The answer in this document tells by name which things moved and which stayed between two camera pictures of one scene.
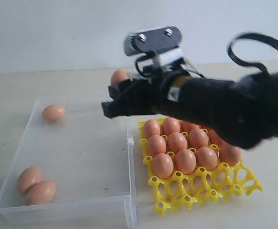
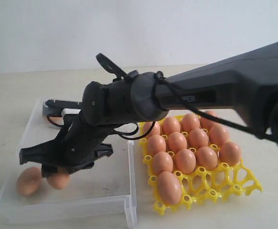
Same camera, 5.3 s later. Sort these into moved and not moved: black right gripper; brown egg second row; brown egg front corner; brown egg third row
Moved: black right gripper; brown egg front corner
Not moved: brown egg second row; brown egg third row
